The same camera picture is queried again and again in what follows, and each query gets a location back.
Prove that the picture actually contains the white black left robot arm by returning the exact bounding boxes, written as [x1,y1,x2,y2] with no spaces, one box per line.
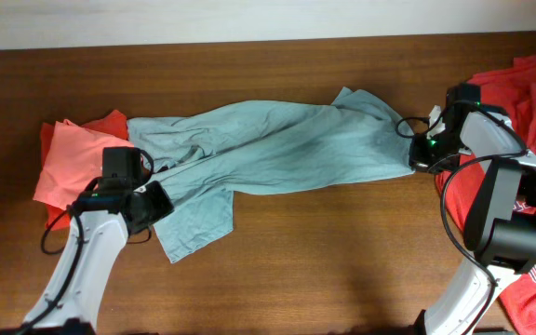
[0,179,173,334]

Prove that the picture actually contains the folded pink shirt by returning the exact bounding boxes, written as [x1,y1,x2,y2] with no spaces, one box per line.
[33,118,135,211]

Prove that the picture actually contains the light blue t-shirt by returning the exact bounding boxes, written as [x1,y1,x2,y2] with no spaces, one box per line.
[127,87,413,263]

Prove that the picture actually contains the red printed t-shirt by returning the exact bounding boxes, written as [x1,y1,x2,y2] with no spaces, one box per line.
[435,54,536,335]

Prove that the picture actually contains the folded red shirt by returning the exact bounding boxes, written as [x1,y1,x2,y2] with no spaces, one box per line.
[39,109,130,232]

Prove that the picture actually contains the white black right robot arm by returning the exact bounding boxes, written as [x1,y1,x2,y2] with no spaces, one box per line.
[409,100,536,334]

